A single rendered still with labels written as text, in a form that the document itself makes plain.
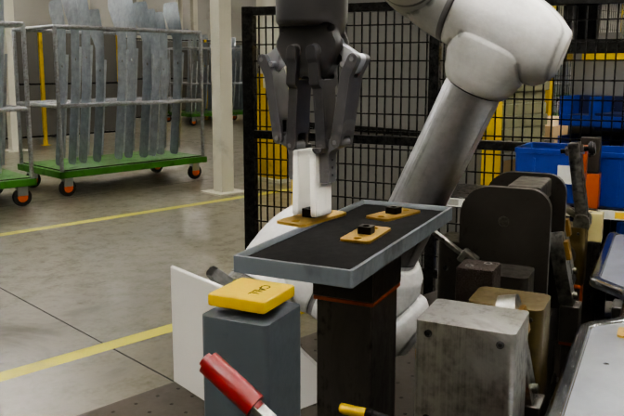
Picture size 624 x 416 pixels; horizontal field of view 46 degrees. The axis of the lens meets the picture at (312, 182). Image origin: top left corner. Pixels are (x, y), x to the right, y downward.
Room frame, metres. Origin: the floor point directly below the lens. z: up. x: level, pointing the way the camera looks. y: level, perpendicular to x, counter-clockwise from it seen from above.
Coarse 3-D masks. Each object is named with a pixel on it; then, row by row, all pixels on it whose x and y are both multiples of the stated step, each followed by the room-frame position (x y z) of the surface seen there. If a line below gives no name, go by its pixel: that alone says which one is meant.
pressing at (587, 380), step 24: (600, 264) 1.32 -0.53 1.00; (600, 288) 1.21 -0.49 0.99; (576, 336) 0.95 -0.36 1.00; (600, 336) 0.96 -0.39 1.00; (576, 360) 0.87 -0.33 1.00; (600, 360) 0.88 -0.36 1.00; (576, 384) 0.81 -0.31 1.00; (600, 384) 0.81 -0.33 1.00; (552, 408) 0.74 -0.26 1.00; (576, 408) 0.75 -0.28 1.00; (600, 408) 0.75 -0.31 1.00
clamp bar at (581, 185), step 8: (568, 144) 1.43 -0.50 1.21; (576, 144) 1.43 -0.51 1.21; (592, 144) 1.42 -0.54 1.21; (568, 152) 1.43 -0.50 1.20; (576, 152) 1.43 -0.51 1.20; (584, 152) 1.44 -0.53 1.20; (592, 152) 1.42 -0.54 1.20; (576, 160) 1.43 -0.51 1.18; (576, 168) 1.43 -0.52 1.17; (576, 176) 1.43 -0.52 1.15; (584, 176) 1.45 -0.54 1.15; (576, 184) 1.43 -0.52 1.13; (584, 184) 1.45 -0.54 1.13; (576, 192) 1.43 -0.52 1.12; (584, 192) 1.42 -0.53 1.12; (576, 200) 1.43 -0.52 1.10; (584, 200) 1.42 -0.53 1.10; (576, 208) 1.43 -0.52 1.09; (584, 208) 1.42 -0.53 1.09
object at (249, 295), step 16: (224, 288) 0.66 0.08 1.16; (240, 288) 0.66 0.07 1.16; (256, 288) 0.66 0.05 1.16; (272, 288) 0.66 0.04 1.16; (288, 288) 0.67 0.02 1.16; (208, 304) 0.65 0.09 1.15; (224, 304) 0.64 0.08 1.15; (240, 304) 0.63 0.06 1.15; (256, 304) 0.63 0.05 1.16; (272, 304) 0.64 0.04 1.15
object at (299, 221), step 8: (304, 208) 0.78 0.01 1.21; (296, 216) 0.78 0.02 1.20; (304, 216) 0.78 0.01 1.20; (320, 216) 0.78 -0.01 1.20; (328, 216) 0.78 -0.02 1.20; (336, 216) 0.79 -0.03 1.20; (280, 224) 0.76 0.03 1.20; (288, 224) 0.75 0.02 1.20; (296, 224) 0.75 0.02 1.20; (304, 224) 0.75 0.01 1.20; (312, 224) 0.75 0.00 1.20
